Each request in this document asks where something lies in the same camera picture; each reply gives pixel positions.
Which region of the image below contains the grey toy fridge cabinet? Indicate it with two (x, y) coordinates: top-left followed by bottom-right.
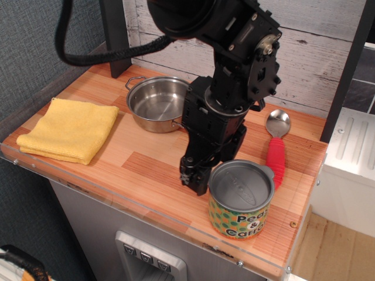
(51, 181), (265, 280)

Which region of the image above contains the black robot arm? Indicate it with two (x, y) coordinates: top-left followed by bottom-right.
(148, 1), (282, 196)

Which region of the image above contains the peas and carrots can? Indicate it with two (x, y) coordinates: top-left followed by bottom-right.
(208, 160), (275, 239)

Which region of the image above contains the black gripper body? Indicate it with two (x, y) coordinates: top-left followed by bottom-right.
(180, 77), (247, 196)

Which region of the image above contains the red handled metal spoon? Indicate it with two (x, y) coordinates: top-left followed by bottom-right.
(265, 109), (291, 190)

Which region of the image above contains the dark grey left post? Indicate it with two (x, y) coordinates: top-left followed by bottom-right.
(98, 0), (133, 79)

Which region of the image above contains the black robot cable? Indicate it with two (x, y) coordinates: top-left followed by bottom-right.
(54, 0), (173, 67)

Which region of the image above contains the dark grey right post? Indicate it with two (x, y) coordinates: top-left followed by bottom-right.
(320, 0), (374, 143)

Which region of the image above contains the white toy sink unit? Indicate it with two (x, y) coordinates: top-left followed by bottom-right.
(309, 42), (375, 234)

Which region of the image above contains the black orange object corner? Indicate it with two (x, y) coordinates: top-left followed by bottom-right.
(1, 245), (53, 280)

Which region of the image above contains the silver ice dispenser panel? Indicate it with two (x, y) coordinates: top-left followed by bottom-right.
(115, 231), (188, 280)

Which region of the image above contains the dark grey post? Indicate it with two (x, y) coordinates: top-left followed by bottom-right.
(98, 0), (133, 79)
(320, 0), (374, 143)

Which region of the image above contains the folded yellow cloth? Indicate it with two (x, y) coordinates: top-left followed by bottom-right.
(16, 98), (119, 165)

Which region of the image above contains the small steel pot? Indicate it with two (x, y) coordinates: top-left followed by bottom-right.
(125, 76), (189, 133)

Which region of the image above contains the clear acrylic edge guard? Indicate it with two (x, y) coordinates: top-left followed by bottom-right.
(0, 142), (294, 275)

